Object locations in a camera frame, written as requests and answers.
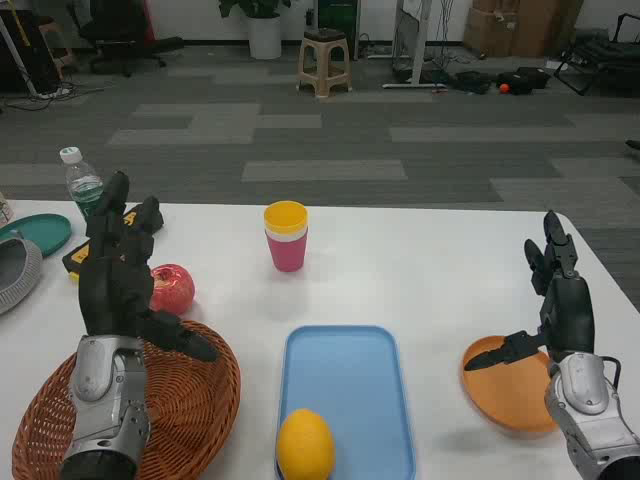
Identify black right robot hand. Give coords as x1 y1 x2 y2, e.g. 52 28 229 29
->
463 209 597 372

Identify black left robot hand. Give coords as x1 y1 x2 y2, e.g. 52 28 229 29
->
77 170 220 363

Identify red apple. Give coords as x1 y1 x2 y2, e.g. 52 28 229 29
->
148 263 197 317

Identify yellow black remote controller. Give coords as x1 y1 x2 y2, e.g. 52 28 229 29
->
61 210 151 282

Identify teal plastic plate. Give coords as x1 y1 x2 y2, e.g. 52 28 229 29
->
0 213 73 259

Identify grey ribbed curved bowl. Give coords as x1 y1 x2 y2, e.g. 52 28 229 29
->
0 236 45 316

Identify orange plastic plate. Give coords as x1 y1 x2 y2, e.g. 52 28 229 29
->
460 334 560 435

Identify clear water bottle green label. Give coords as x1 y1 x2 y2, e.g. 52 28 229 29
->
59 146 105 221

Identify brown wicker basket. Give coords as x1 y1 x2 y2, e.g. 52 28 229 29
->
10 319 242 480

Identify white plastic cup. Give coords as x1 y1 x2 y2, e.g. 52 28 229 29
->
264 227 308 246

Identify yellow plastic cup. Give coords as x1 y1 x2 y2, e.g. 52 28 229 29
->
263 200 309 238

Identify light blue plastic tray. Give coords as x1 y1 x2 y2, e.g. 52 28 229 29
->
273 324 417 480

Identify bulky black bag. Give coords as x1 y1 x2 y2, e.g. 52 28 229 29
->
496 66 552 96

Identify black cabinet under desk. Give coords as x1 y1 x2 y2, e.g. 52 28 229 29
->
0 9 64 94

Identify yellow lemon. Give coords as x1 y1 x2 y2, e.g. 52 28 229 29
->
276 408 336 480

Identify flat black bag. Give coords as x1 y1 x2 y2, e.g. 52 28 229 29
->
453 69 494 96

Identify black office chair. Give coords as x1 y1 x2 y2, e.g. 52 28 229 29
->
67 0 185 78

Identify stacked cardboard boxes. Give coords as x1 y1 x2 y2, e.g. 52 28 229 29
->
462 0 584 59

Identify white plant pot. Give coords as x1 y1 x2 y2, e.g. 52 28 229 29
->
247 14 283 61

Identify white standing desk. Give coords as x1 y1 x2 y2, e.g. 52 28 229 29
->
382 0 449 92

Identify beige plastic stool dark seat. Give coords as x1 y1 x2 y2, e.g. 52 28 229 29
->
298 28 353 98

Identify black green equipment cabinet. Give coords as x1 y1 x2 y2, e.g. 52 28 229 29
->
316 0 362 62

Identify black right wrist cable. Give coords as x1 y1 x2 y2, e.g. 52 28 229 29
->
595 355 624 397

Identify black metal folding frame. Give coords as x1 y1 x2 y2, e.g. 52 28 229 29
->
553 13 640 97

